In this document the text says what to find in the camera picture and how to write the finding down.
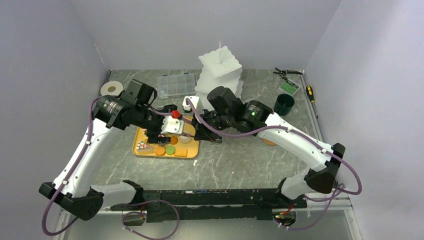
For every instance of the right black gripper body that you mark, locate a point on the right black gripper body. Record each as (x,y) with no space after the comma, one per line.
(212,120)

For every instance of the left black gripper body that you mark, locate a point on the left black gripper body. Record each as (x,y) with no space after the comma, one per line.
(153,123)

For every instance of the white three-tier dessert stand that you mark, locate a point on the white three-tier dessert stand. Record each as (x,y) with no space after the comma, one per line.
(220,68)

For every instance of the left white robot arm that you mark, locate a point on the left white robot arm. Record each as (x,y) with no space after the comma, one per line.
(108,116)

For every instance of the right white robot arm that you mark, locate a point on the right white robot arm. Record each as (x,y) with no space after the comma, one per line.
(256,119)

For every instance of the white round cupcake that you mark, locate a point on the white round cupcake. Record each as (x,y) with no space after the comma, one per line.
(185,139)

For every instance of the yellow serving tray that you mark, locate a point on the yellow serving tray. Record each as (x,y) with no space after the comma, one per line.
(188,131)

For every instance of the white triangle cake slice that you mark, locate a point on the white triangle cake slice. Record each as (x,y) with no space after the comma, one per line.
(143,148)

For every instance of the orange round cookie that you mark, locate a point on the orange round cookie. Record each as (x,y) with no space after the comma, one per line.
(174,140)

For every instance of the tan waffle round cookie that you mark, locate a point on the tan waffle round cookie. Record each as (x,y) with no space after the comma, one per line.
(160,150)

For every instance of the yellow square biscuit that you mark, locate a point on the yellow square biscuit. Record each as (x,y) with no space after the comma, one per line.
(181,152)

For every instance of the green round macaron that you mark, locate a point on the green round macaron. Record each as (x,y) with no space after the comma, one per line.
(170,150)

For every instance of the clear plastic compartment box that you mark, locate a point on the clear plastic compartment box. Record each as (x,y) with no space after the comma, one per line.
(176,85)

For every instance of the white tape roll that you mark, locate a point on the white tape roll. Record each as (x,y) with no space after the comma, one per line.
(111,88)

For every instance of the dark green mug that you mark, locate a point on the dark green mug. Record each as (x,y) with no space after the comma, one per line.
(283,104)

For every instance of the green white packet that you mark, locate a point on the green white packet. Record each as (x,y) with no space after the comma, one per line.
(289,87)

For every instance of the black pliers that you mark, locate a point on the black pliers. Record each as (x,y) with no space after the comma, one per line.
(283,73)

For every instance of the yellow black screwdriver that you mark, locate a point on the yellow black screwdriver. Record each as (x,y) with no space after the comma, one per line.
(311,98)

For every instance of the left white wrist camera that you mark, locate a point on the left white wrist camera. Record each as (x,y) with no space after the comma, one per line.
(172,125)

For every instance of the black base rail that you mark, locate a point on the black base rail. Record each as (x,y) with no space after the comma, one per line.
(251,203)

